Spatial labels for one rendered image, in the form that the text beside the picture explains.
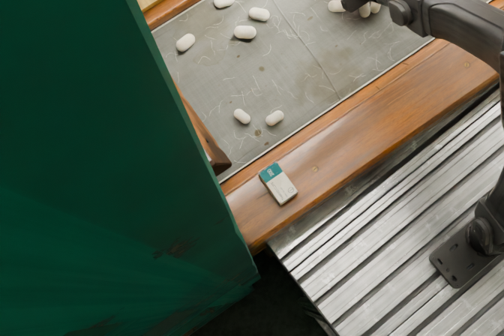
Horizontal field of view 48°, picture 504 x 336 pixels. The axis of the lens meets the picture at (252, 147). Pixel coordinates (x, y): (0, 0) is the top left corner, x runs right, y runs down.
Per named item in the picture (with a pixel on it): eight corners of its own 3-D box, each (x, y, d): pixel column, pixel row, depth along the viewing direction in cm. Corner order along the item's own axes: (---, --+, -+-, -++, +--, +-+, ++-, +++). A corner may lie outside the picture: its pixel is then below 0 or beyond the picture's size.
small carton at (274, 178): (298, 193, 89) (298, 191, 87) (280, 206, 89) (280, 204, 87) (276, 163, 90) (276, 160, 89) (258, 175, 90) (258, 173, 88)
